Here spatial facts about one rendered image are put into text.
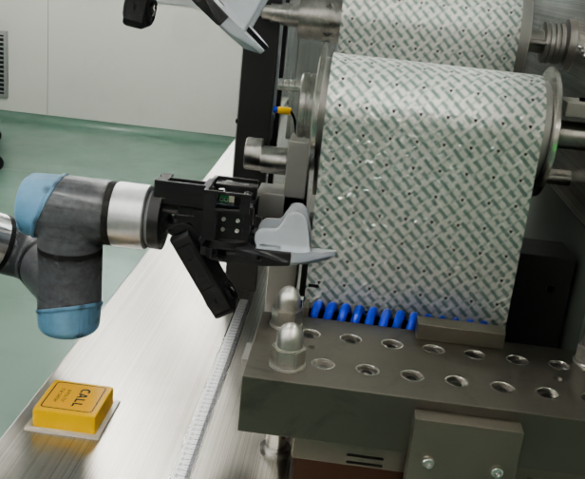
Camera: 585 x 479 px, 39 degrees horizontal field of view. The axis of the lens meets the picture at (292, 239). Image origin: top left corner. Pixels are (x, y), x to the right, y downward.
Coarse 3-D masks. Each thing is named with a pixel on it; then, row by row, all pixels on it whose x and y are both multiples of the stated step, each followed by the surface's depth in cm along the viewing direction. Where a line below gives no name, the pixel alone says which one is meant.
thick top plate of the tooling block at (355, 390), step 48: (336, 336) 90; (384, 336) 91; (288, 384) 79; (336, 384) 79; (384, 384) 80; (432, 384) 81; (480, 384) 82; (528, 384) 83; (576, 384) 85; (288, 432) 81; (336, 432) 80; (384, 432) 80; (528, 432) 78; (576, 432) 78
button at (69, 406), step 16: (64, 384) 95; (80, 384) 96; (48, 400) 92; (64, 400) 92; (80, 400) 92; (96, 400) 93; (112, 400) 96; (32, 416) 90; (48, 416) 90; (64, 416) 90; (80, 416) 90; (96, 416) 90
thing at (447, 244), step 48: (336, 192) 93; (384, 192) 93; (432, 192) 92; (480, 192) 92; (528, 192) 91; (336, 240) 95; (384, 240) 95; (432, 240) 94; (480, 240) 94; (336, 288) 97; (384, 288) 96; (432, 288) 96; (480, 288) 95
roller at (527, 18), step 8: (528, 0) 111; (528, 8) 110; (528, 16) 110; (528, 24) 110; (520, 32) 110; (528, 32) 110; (520, 40) 110; (528, 40) 110; (520, 48) 110; (520, 56) 111; (520, 64) 111; (520, 72) 112
